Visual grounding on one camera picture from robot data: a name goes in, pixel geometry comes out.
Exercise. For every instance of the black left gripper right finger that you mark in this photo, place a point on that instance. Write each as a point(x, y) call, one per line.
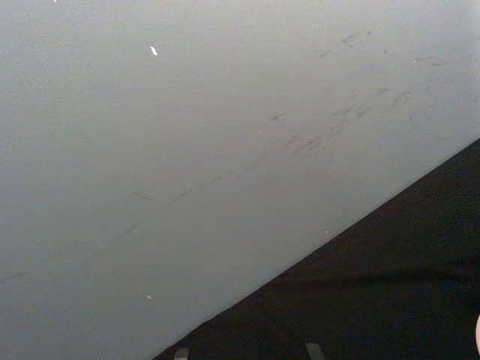
point(314, 352)

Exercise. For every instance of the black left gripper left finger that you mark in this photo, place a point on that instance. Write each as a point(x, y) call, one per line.
point(182, 354)

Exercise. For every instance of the white tape roll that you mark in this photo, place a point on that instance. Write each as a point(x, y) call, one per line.
point(478, 329)

